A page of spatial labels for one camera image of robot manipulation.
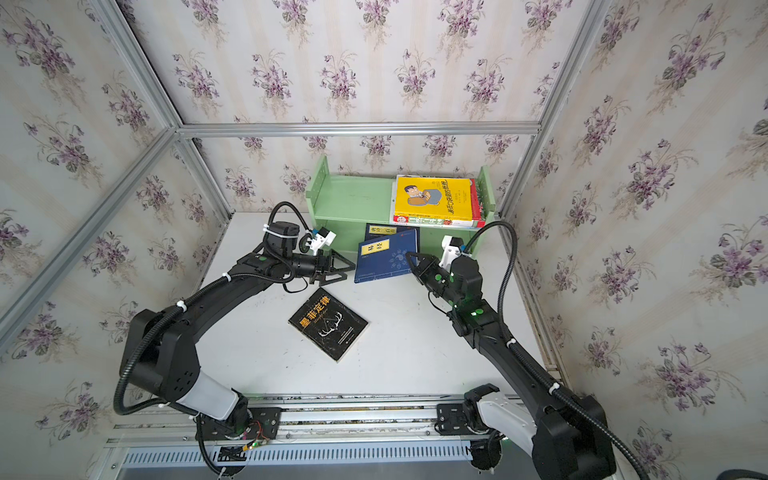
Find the green red nature book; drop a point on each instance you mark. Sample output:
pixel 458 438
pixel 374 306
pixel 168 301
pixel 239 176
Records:
pixel 477 204

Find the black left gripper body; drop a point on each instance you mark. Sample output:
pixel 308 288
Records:
pixel 307 266

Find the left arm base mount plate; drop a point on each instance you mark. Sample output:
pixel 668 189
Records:
pixel 262 424

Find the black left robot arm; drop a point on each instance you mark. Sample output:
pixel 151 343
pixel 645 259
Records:
pixel 160 364

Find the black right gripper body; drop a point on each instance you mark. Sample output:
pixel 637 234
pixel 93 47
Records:
pixel 424 271

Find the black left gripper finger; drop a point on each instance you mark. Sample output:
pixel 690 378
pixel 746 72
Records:
pixel 336 261
pixel 328 277

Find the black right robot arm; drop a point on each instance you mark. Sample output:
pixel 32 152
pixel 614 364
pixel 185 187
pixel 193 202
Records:
pixel 563 434

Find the aluminium frame top bar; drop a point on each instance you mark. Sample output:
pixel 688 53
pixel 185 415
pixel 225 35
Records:
pixel 337 129

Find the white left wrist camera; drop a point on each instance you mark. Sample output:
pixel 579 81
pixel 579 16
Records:
pixel 315 240

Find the yellow book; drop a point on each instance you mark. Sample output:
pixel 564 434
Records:
pixel 433 198

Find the green wooden bookshelf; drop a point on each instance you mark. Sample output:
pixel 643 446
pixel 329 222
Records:
pixel 346 204

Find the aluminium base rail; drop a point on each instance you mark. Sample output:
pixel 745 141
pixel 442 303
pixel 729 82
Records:
pixel 303 419

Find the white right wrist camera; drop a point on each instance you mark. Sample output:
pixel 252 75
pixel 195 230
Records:
pixel 452 249

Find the black book under blue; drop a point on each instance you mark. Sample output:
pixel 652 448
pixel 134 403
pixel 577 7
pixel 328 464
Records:
pixel 328 323

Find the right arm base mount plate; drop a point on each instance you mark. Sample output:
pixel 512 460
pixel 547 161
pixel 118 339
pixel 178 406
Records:
pixel 454 419

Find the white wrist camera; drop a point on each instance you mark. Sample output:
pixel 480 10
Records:
pixel 452 249
pixel 315 240

